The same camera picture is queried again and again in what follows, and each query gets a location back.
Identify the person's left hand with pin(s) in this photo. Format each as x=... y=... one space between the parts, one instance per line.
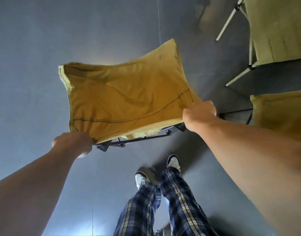
x=74 y=143

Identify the person's right hand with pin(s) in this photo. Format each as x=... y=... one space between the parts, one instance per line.
x=199 y=114

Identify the yellow fabric folding chair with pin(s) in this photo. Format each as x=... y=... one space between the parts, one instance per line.
x=283 y=115
x=126 y=95

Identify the person's right forearm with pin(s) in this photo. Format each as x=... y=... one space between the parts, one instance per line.
x=258 y=164

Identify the person's left forearm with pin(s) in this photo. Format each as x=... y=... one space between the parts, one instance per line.
x=30 y=194

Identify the person's right shoe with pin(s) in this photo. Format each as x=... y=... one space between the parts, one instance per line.
x=173 y=162

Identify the person's shoe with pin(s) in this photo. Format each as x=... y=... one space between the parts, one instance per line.
x=142 y=179
x=173 y=162

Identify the person's left shoe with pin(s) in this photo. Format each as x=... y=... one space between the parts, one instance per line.
x=142 y=179

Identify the slatted folding table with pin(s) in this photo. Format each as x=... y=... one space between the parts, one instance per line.
x=278 y=31

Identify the blue plaid trousers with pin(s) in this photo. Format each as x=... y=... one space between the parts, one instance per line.
x=185 y=206

